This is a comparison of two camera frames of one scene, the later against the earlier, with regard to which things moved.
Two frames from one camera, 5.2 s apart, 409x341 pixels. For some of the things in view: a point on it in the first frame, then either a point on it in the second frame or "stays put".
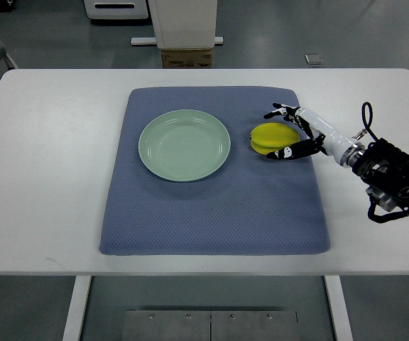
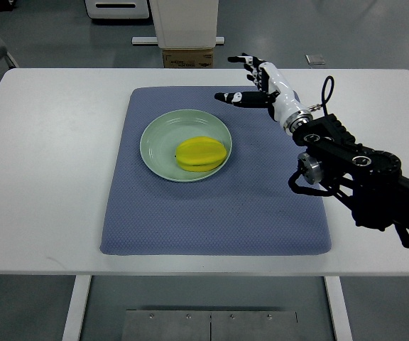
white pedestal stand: [182, 24] stays put
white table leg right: [339, 308] stays put
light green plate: [184, 145] stays put
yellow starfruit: [268, 137] -> [199, 153]
